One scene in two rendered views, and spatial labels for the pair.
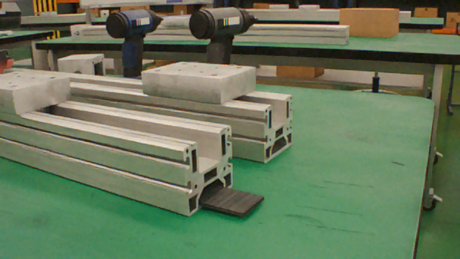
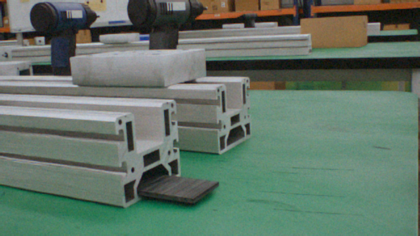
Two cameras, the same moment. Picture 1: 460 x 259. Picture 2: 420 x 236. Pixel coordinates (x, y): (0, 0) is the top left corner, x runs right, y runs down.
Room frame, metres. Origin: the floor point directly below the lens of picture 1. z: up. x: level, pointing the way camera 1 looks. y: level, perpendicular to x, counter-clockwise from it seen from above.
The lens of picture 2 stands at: (0.04, -0.01, 0.94)
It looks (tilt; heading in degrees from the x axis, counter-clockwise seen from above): 11 degrees down; 357
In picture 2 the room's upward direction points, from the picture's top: 3 degrees counter-clockwise
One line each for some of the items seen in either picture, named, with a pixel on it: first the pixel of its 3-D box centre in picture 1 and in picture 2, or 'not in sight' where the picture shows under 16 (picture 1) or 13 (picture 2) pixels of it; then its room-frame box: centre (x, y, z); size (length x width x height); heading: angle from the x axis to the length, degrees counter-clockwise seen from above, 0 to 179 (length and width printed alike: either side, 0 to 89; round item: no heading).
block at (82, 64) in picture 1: (80, 74); (3, 83); (1.20, 0.40, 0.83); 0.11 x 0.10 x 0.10; 172
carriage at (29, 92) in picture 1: (17, 98); not in sight; (0.72, 0.36, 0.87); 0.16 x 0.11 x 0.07; 57
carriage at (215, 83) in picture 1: (199, 88); (139, 76); (0.74, 0.04, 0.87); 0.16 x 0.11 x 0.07; 57
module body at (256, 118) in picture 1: (101, 101); (25, 103); (0.88, 0.26, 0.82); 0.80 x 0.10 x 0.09; 57
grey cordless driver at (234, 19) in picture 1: (231, 59); (177, 52); (0.95, -0.01, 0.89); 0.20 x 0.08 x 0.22; 140
